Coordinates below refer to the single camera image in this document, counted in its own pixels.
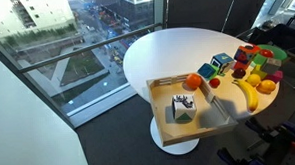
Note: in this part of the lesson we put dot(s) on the yellow block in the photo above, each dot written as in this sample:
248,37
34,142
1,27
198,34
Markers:
258,71

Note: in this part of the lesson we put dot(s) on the blue white number cube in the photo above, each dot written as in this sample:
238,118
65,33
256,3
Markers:
222,60

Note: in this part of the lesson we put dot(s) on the dark purple plum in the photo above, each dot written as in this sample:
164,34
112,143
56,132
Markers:
238,73

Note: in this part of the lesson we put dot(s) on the blue block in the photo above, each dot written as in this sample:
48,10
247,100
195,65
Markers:
206,71

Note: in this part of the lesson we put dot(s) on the red orange soft cube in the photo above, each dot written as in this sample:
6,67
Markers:
244,56

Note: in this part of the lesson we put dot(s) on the light green block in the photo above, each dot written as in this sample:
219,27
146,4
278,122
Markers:
259,59

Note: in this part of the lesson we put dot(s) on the small red fruit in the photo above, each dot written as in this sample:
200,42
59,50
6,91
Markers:
215,83

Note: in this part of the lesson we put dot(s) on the orange-yellow lemon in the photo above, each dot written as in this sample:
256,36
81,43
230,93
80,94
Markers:
266,86

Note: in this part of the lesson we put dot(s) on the blue black clamp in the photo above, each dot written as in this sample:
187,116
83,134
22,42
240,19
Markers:
231,157

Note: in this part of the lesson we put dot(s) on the red tomato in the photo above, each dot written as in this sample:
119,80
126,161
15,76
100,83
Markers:
266,53

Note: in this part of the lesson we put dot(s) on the yellow lemon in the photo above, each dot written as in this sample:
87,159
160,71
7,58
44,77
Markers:
253,80

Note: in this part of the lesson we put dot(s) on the magenta block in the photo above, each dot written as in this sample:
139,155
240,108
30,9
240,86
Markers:
276,76

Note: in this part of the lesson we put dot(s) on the yellow banana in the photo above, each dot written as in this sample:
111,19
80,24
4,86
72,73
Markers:
249,94

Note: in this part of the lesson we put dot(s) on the wooden tray box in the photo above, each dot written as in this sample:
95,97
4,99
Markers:
202,123

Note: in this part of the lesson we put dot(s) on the orange fruit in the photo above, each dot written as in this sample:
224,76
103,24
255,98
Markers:
193,81

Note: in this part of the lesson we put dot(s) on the white black printed toy cube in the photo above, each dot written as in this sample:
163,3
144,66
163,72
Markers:
183,107

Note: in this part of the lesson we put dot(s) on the green plate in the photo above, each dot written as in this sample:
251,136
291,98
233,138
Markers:
279,53

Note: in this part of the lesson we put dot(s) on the black chair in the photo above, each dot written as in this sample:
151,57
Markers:
285,36

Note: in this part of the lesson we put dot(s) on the white table pedestal base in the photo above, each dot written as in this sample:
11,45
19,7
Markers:
180,147

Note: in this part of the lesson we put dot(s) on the gray block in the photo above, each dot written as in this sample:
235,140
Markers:
270,66

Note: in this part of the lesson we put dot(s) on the dark window railing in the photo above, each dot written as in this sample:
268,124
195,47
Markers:
86,48

